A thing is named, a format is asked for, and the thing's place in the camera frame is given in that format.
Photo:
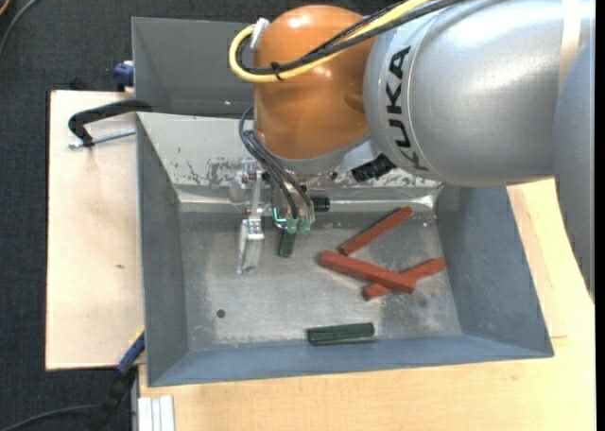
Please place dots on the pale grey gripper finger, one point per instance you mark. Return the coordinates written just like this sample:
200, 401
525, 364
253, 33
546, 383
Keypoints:
243, 249
256, 249

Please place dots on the dark green flat block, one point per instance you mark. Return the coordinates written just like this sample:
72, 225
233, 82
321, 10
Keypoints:
286, 246
341, 333

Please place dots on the grey metal bin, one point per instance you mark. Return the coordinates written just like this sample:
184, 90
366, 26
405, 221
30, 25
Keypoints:
293, 297

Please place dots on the red-brown flat block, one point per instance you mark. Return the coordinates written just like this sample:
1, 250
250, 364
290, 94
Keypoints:
425, 270
368, 272
378, 230

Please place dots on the pale wood flat board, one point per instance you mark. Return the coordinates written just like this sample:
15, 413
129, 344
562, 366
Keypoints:
94, 240

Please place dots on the black cylinder on white bracket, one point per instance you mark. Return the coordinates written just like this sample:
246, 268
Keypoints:
373, 167

